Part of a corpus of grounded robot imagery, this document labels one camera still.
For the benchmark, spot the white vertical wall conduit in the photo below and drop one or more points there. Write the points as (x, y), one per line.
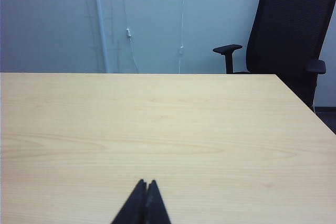
(101, 24)

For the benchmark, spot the black mesh office chair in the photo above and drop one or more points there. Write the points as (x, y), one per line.
(288, 32)

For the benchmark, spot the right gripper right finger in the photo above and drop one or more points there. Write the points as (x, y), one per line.
(155, 205)

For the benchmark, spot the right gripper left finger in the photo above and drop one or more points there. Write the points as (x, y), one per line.
(134, 205)

